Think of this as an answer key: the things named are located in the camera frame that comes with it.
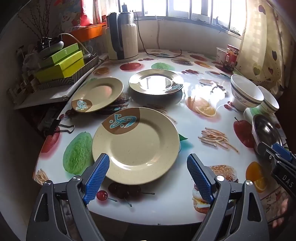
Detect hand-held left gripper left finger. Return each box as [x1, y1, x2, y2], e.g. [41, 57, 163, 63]
[26, 153, 110, 241]

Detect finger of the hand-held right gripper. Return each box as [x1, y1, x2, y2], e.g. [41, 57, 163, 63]
[257, 141, 278, 166]
[272, 143, 296, 163]

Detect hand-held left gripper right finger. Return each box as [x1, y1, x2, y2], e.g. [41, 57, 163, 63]
[186, 153, 270, 241]

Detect stainless steel bowl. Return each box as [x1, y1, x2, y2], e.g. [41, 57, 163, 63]
[252, 114, 288, 153]

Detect white bowl with blue stripe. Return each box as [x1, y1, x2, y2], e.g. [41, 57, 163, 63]
[230, 74, 264, 113]
[257, 85, 280, 114]

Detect cream plate with brown patch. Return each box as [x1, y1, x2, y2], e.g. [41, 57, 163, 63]
[129, 69, 184, 95]
[92, 107, 181, 186]
[71, 77, 124, 113]

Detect person's foot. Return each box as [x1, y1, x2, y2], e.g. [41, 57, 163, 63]
[270, 199, 290, 230]

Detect fruit printed table cover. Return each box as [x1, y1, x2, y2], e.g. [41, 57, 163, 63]
[33, 49, 289, 225]

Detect black binder clip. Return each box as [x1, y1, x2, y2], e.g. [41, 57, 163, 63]
[44, 119, 75, 137]

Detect glass jar with red lid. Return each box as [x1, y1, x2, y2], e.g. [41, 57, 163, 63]
[223, 44, 240, 71]

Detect cream heart print curtain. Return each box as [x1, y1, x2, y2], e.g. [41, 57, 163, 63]
[236, 0, 289, 93]

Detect white plastic tub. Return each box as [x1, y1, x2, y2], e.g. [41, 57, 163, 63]
[216, 47, 228, 63]

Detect lime green box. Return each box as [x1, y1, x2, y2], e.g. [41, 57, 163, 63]
[34, 57, 85, 83]

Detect small binder clip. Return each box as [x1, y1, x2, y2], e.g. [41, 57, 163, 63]
[230, 27, 247, 36]

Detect olive green box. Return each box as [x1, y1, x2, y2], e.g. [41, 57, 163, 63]
[50, 43, 79, 64]
[38, 50, 84, 70]

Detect black hook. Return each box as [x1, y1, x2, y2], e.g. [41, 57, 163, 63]
[215, 16, 226, 29]

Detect grey oval device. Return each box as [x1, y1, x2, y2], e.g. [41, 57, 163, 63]
[38, 40, 64, 58]

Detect cream and steel electric kettle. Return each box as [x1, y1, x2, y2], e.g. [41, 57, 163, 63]
[105, 10, 139, 62]

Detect orange box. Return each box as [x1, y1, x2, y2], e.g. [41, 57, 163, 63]
[62, 23, 103, 44]

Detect dry twig branches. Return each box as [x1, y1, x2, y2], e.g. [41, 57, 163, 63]
[18, 5, 56, 42]

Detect red printed bag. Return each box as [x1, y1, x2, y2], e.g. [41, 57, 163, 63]
[59, 0, 104, 28]

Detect thin white cable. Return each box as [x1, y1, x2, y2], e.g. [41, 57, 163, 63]
[59, 33, 94, 57]

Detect white power cable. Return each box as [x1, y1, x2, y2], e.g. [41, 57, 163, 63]
[154, 16, 163, 50]

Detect black power cable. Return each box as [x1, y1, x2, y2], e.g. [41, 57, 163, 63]
[134, 10, 183, 57]

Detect window frame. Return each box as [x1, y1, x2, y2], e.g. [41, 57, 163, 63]
[118, 0, 248, 35]

